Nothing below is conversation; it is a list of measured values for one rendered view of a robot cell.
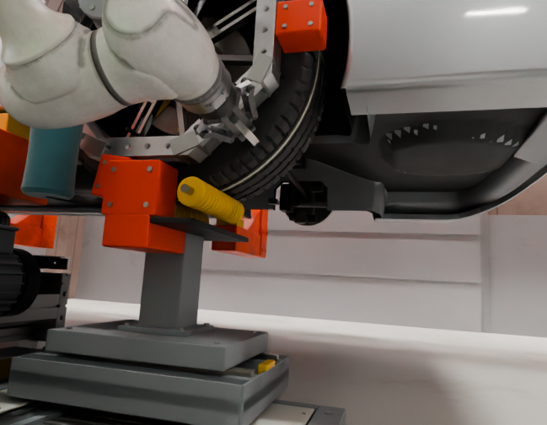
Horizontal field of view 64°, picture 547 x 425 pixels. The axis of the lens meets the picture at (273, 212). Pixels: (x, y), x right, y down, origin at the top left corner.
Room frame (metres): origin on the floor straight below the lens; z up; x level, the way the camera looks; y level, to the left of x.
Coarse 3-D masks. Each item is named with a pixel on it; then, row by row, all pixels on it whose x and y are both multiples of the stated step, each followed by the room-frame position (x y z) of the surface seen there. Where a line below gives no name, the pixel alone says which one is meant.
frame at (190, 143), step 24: (72, 0) 0.92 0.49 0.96; (264, 0) 0.78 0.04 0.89; (264, 24) 0.78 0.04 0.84; (264, 48) 0.79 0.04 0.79; (264, 72) 0.78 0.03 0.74; (240, 96) 0.79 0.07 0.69; (264, 96) 0.83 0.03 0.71; (96, 144) 0.87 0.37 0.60; (120, 144) 0.86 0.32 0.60; (144, 144) 0.85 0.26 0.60; (168, 144) 0.84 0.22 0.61; (192, 144) 0.81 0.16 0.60; (216, 144) 0.86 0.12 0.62
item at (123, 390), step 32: (64, 352) 0.98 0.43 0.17; (32, 384) 0.92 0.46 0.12; (64, 384) 0.90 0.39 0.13; (96, 384) 0.88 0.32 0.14; (128, 384) 0.86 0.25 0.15; (160, 384) 0.85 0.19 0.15; (192, 384) 0.83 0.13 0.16; (224, 384) 0.81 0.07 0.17; (256, 384) 0.88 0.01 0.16; (160, 416) 0.84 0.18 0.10; (192, 416) 0.83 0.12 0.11; (224, 416) 0.81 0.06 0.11; (256, 416) 0.89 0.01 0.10
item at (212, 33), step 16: (192, 0) 1.08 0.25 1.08; (208, 0) 0.94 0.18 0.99; (224, 0) 1.07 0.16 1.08; (240, 0) 1.04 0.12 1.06; (256, 0) 0.90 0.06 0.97; (208, 16) 1.16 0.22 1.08; (240, 16) 0.91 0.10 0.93; (208, 32) 0.93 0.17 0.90; (224, 32) 0.92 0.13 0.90; (224, 64) 0.93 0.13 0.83; (240, 64) 0.92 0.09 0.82; (128, 112) 1.19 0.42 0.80; (144, 112) 0.97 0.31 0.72; (176, 112) 0.95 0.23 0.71; (112, 128) 1.06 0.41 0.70; (144, 128) 0.97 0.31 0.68
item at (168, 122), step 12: (204, 24) 1.04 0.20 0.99; (228, 36) 1.02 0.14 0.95; (240, 36) 1.01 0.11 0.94; (216, 48) 1.03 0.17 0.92; (228, 48) 1.02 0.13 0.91; (240, 48) 1.01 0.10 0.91; (240, 72) 1.01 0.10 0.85; (168, 108) 1.06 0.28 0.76; (156, 120) 1.07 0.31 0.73; (168, 120) 1.06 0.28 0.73; (192, 120) 1.04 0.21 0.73; (168, 132) 1.06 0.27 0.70
